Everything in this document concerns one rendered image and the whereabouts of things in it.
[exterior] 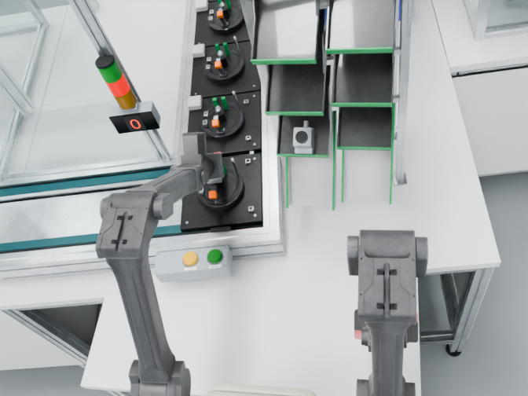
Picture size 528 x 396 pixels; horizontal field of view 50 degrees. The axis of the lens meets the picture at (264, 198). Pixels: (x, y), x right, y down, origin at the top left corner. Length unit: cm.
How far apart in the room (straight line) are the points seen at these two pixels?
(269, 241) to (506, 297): 127
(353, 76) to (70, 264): 99
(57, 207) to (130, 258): 102
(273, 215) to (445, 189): 52
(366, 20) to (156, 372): 79
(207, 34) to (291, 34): 98
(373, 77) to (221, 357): 82
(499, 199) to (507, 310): 53
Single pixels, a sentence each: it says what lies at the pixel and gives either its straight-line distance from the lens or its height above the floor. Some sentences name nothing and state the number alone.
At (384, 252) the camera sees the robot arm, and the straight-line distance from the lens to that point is 78.
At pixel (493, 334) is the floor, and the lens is 249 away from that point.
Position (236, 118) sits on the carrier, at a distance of 180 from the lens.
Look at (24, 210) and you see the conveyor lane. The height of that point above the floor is 92.
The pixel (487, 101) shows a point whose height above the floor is 65.
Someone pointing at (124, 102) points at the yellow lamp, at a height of 129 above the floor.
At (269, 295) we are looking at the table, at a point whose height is 86.
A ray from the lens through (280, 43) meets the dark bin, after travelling 119.
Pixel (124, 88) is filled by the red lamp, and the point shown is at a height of 133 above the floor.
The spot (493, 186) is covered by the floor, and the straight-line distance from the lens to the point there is 281.
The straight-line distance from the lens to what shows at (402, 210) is 170.
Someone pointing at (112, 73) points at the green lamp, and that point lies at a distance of 148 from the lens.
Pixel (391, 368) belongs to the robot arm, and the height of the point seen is 145.
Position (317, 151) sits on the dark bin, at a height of 120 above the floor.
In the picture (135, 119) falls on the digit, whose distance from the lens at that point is 159.
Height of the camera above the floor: 232
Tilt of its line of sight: 56 degrees down
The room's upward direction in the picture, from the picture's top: 19 degrees counter-clockwise
